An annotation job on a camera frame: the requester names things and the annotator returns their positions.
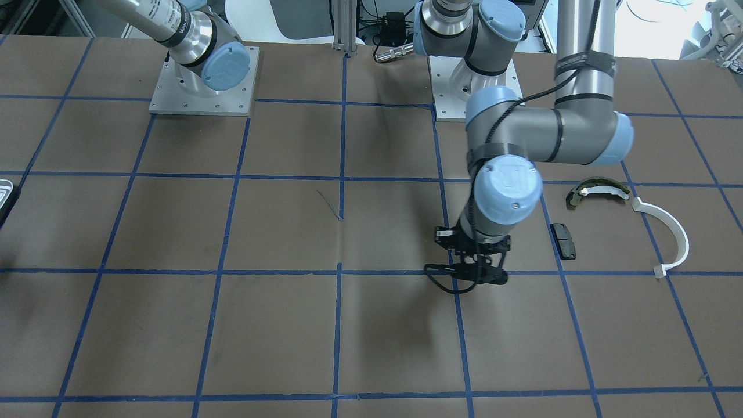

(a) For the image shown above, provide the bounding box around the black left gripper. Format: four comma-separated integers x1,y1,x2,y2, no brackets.
448,224,511,273

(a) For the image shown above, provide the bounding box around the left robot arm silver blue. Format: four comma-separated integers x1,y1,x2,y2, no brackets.
414,1,634,278

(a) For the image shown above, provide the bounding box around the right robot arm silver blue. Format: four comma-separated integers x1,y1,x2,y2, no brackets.
100,1,251,92

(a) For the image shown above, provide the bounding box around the ribbed silver metal tray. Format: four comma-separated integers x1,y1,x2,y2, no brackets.
0,178,16,218

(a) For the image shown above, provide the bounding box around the black brake pad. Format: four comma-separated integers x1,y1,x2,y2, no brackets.
550,222,576,260

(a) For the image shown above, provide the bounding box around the dark curved brake shoe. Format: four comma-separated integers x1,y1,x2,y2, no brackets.
565,177,631,207

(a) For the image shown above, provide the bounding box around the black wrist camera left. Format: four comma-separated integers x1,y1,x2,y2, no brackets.
424,226,511,294

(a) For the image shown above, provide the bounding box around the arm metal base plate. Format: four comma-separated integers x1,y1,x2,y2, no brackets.
149,45,261,117
428,56,522,122

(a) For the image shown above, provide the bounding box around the white curved plastic bracket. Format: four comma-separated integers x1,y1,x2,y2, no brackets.
632,197,690,279

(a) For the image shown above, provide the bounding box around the aluminium frame post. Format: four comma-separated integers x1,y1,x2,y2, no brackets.
331,0,358,56

